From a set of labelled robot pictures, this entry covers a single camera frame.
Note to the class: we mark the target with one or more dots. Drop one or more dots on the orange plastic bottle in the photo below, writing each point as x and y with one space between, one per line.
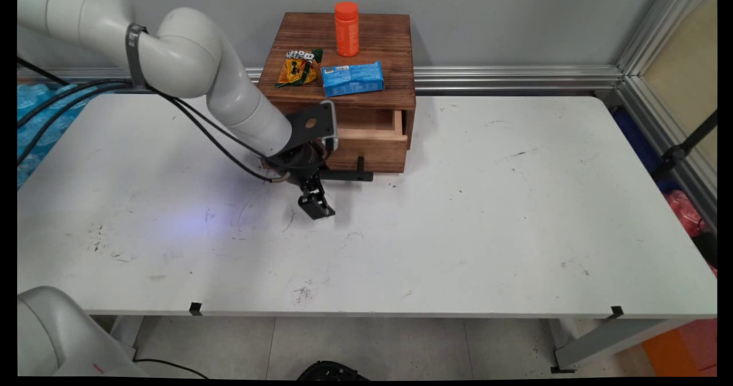
347 31

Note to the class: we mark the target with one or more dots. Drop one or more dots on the blue cardboard box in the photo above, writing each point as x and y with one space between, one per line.
352 79

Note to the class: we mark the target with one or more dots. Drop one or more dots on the blue bin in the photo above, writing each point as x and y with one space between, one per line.
641 145

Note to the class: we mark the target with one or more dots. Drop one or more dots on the aluminium wall rail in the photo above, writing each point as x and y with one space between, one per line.
504 79

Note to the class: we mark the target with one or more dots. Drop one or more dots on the aluminium frame post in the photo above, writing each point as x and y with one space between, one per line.
664 105

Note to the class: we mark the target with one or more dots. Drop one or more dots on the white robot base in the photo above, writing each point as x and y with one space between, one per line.
51 337

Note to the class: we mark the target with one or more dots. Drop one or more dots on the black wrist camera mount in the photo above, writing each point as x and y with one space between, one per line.
312 125

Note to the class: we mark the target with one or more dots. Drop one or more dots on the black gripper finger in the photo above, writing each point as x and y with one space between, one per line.
320 186
315 207

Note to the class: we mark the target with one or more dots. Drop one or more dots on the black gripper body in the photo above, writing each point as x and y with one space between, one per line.
300 160

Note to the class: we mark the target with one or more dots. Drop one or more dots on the orange floor box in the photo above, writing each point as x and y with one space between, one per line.
684 349

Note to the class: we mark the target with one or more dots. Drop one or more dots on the blue patterned tarp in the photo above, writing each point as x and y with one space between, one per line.
34 140

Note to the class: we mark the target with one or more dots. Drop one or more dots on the brown wooden drawer cabinet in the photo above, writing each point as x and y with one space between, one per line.
343 48

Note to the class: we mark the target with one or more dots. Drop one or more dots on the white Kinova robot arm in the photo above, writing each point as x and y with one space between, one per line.
189 59

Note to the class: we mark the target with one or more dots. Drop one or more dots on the red plastic bag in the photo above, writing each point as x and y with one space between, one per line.
684 213

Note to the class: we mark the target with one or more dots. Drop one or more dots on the black round floor object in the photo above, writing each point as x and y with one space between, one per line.
332 370

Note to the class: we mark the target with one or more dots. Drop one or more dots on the yellow green snack bag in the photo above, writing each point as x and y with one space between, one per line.
299 68

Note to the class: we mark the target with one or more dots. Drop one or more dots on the grey table leg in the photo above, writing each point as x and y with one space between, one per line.
607 343
126 331

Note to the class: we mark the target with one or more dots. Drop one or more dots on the black tripod leg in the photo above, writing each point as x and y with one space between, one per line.
681 148

